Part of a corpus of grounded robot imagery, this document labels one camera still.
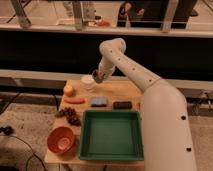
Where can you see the white plastic cup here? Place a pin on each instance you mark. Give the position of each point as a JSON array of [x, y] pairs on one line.
[[88, 82]]

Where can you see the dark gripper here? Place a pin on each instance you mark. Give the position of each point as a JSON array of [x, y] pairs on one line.
[[96, 76]]

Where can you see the purple grape bunch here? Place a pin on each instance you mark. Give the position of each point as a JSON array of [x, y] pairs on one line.
[[70, 114]]

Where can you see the wooden table board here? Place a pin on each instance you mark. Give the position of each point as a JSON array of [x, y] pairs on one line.
[[115, 91]]

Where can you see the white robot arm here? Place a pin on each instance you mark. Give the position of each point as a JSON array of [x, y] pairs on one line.
[[166, 135]]

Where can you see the blue sponge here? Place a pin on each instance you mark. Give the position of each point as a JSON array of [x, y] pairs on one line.
[[98, 102]]

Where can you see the black rectangular block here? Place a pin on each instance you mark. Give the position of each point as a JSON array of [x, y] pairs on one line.
[[122, 105]]

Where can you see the orange bowl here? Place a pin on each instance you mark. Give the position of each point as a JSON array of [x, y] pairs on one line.
[[60, 140]]

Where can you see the person in background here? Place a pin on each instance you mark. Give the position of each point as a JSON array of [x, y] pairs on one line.
[[130, 11]]

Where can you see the green plastic tray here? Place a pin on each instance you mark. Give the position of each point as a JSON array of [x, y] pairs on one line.
[[111, 135]]

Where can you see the pink sausage toy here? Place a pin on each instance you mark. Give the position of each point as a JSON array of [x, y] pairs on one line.
[[74, 100]]

